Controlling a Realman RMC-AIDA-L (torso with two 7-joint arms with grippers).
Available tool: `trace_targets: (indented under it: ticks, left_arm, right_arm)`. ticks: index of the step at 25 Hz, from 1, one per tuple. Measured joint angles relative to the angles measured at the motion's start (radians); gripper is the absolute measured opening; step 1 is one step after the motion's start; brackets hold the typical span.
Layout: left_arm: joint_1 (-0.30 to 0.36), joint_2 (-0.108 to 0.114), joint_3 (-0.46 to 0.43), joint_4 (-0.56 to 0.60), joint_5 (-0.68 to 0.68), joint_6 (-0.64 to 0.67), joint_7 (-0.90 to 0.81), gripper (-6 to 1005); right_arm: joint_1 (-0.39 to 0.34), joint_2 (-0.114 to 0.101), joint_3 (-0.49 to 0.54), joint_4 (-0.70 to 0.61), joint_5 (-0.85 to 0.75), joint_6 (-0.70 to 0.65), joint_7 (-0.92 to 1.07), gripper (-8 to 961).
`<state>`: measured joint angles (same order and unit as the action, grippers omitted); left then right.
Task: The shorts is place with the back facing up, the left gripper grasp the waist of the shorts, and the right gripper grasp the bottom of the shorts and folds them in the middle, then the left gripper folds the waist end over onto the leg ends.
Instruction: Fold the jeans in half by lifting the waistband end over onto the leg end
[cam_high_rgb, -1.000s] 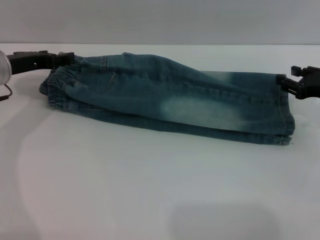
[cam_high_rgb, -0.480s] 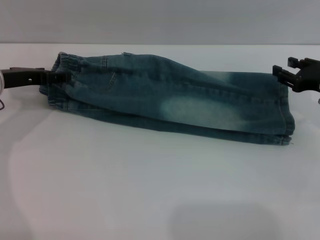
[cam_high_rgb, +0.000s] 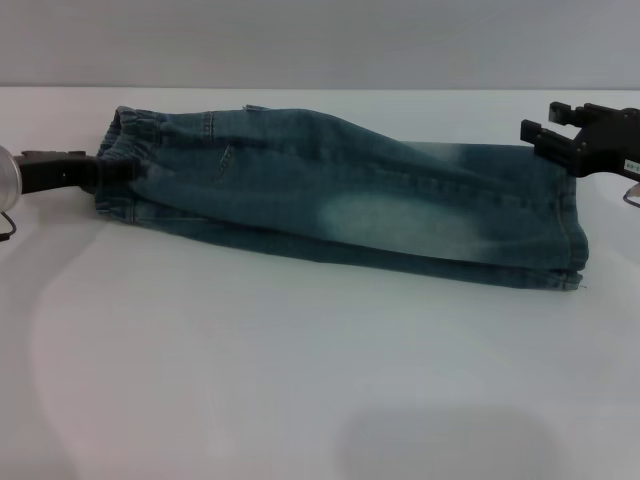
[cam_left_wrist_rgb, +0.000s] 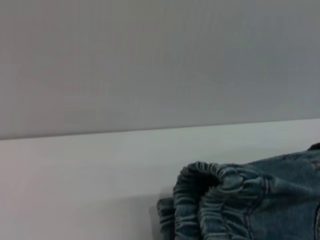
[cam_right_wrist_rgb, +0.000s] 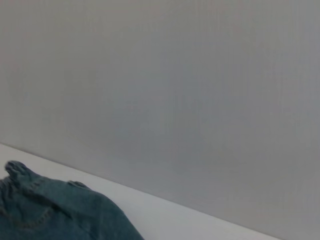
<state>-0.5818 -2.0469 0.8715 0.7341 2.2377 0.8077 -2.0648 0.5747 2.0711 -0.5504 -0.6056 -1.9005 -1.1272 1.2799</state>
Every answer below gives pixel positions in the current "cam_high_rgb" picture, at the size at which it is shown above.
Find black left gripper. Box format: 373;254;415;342
18;149;144;195

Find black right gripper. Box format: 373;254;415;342
519;100;640;179

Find blue denim shorts with cartoon print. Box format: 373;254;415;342
93;103;590;292

